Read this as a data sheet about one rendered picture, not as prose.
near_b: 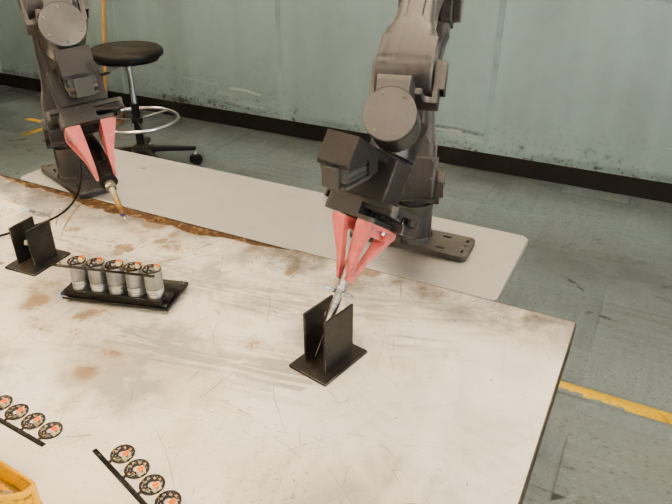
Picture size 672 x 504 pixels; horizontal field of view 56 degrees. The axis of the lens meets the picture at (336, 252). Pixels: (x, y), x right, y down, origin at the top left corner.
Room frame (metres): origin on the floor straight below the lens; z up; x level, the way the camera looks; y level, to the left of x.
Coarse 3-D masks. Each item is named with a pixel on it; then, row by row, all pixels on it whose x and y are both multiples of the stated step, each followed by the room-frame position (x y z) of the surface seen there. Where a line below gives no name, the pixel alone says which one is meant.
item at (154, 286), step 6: (156, 276) 0.73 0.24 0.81; (150, 282) 0.72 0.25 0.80; (156, 282) 0.72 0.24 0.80; (162, 282) 0.73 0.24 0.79; (150, 288) 0.72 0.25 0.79; (156, 288) 0.72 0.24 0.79; (162, 288) 0.73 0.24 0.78; (150, 294) 0.72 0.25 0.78; (156, 294) 0.72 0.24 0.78; (162, 294) 0.73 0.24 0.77
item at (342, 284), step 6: (342, 276) 0.64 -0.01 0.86; (342, 282) 0.64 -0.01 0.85; (336, 288) 0.63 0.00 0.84; (342, 288) 0.63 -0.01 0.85; (336, 294) 0.63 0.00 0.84; (336, 300) 0.63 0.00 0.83; (330, 306) 0.62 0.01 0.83; (336, 306) 0.62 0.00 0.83; (330, 312) 0.62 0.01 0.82; (336, 312) 0.62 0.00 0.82
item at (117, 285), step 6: (114, 264) 0.74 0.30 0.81; (114, 270) 0.73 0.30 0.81; (120, 270) 0.74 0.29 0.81; (108, 276) 0.74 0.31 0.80; (114, 276) 0.73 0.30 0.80; (120, 276) 0.74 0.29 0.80; (108, 282) 0.74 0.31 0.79; (114, 282) 0.73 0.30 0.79; (120, 282) 0.74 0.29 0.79; (114, 288) 0.73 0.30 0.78; (120, 288) 0.74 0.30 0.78; (126, 288) 0.74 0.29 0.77; (114, 294) 0.73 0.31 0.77
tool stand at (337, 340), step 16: (320, 304) 0.63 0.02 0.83; (352, 304) 0.63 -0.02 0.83; (304, 320) 0.61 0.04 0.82; (320, 320) 0.63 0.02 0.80; (336, 320) 0.60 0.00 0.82; (352, 320) 0.63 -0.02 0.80; (304, 336) 0.61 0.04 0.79; (320, 336) 0.63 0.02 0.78; (336, 336) 0.60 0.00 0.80; (352, 336) 0.63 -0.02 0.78; (304, 352) 0.61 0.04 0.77; (320, 352) 0.63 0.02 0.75; (336, 352) 0.60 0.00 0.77; (352, 352) 0.63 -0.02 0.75; (304, 368) 0.60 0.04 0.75; (320, 368) 0.60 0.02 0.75; (336, 368) 0.60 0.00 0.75; (320, 384) 0.57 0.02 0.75
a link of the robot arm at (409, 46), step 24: (408, 0) 0.84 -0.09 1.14; (432, 0) 0.84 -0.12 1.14; (456, 0) 0.95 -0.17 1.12; (408, 24) 0.80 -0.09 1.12; (432, 24) 0.80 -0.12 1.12; (384, 48) 0.76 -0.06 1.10; (408, 48) 0.75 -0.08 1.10; (432, 48) 0.75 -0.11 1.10; (384, 72) 0.74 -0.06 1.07; (408, 72) 0.73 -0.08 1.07; (432, 72) 0.73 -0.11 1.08
